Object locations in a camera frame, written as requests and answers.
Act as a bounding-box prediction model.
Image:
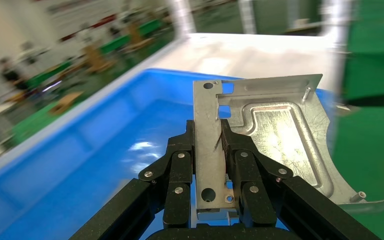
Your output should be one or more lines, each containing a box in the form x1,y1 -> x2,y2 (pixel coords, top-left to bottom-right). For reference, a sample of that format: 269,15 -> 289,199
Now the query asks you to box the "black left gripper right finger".
220,119 -> 382,240

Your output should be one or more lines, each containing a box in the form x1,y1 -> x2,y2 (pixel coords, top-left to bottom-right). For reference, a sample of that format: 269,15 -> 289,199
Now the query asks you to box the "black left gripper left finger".
69,119 -> 196,240

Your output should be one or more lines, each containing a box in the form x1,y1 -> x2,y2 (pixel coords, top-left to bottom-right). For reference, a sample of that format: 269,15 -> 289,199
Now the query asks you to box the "stamped sheet metal bracket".
191,73 -> 384,229

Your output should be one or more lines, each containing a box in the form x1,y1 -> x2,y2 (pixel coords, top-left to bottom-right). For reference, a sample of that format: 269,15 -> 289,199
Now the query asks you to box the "blue plastic tray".
0,67 -> 339,240

